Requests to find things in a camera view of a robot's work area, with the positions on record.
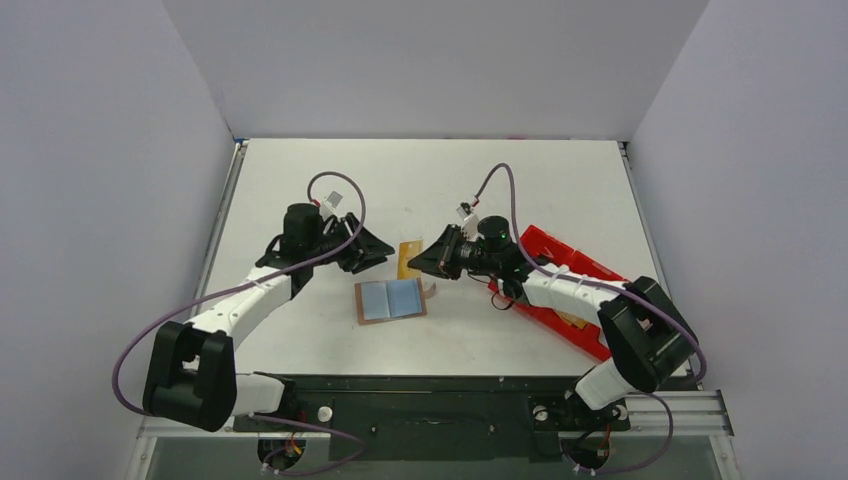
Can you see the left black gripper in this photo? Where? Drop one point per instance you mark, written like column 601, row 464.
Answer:
column 354, row 244

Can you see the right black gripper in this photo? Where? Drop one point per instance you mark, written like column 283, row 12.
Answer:
column 451, row 251

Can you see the yellow credit card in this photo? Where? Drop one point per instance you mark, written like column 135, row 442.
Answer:
column 407, row 251

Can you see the brown leather card holder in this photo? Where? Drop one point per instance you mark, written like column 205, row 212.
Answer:
column 390, row 300

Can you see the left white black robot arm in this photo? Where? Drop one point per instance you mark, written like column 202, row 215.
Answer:
column 192, row 376

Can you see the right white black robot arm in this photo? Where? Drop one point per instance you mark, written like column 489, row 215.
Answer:
column 646, row 335

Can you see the red plastic compartment tray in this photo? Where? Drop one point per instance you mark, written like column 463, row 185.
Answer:
column 579, row 331

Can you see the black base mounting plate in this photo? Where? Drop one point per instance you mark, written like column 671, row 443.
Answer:
column 413, row 418

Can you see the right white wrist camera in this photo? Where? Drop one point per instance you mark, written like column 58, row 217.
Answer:
column 469, row 221

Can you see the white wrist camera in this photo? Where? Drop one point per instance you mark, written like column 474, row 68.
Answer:
column 329, row 206
column 469, row 221

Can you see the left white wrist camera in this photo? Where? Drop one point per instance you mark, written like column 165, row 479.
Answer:
column 329, row 206

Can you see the aluminium frame rail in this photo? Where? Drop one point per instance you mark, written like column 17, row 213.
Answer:
column 680, row 412

